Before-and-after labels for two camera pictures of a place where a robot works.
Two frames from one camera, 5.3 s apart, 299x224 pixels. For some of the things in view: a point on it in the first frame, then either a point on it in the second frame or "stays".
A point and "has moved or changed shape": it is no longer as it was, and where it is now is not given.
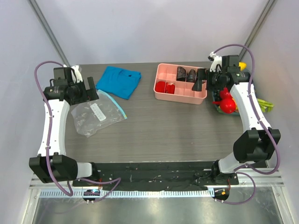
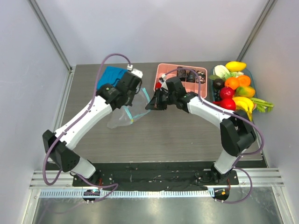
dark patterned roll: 181,74 stays
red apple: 228,105 stays
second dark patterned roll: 191,76 stays
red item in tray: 160,86 stays
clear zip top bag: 90,115 has moved or changed shape
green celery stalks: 265,106 stays
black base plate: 158,176 stays
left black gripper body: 81,95 to 130,97
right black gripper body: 203,76 to 158,101
